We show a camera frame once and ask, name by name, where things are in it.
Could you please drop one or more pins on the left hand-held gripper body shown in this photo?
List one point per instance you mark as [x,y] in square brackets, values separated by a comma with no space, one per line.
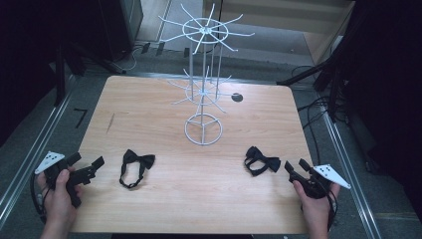
[49,161]

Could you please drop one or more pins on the person's right hand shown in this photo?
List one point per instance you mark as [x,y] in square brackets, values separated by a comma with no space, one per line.
[316,209]

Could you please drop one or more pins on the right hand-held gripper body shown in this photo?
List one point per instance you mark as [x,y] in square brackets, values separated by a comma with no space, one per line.
[331,176]

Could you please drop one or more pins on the black metal stand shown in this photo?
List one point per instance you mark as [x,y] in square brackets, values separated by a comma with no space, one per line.
[333,83]
[60,76]

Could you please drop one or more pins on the navy bow tie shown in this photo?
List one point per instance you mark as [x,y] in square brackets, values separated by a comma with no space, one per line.
[146,160]

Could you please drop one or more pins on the person's left hand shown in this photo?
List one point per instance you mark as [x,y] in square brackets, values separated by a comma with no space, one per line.
[59,205]

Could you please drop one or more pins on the metal floor rail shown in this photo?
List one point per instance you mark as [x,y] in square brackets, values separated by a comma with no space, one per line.
[30,156]
[351,179]

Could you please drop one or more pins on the dark cabinet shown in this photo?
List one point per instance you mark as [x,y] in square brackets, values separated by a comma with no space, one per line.
[122,26]

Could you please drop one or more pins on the black satin bow tie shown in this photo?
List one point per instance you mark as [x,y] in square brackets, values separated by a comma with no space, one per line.
[270,163]

